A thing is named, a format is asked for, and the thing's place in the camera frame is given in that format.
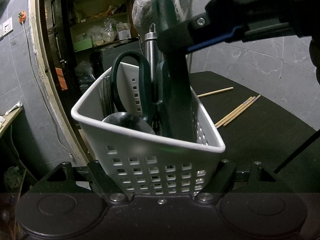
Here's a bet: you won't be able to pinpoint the steel fork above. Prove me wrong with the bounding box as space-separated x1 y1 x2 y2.
100 76 115 117

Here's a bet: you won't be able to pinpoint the grey plastic bag on tap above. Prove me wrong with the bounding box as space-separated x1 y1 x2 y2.
132 0 178 39

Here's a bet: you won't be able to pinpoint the green handled knife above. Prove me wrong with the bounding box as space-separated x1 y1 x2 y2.
152 0 195 142

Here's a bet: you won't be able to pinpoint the wooden kitchen counter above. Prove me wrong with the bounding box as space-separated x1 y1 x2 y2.
0 107 23 138

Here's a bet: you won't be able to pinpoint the white perforated utensil basket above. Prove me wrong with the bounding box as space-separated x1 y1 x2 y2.
71 70 225 196

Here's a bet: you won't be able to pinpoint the white flexible hose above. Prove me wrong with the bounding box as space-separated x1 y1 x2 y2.
173 0 196 23

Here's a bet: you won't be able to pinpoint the steel handled peeler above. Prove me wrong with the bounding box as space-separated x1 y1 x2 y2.
144 23 162 100

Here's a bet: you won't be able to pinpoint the black handled scissors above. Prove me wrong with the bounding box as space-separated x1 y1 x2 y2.
109 50 171 131

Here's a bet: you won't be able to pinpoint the plain wooden chopstick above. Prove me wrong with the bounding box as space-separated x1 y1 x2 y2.
197 87 234 98
215 100 251 129

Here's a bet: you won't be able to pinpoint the white wall switch plate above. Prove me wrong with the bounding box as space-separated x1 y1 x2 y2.
0 17 13 38

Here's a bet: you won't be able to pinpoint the green box on shelf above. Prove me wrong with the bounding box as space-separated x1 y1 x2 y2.
73 38 93 52

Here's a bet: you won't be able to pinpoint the orange wall plug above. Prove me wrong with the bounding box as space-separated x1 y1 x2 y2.
18 10 27 24

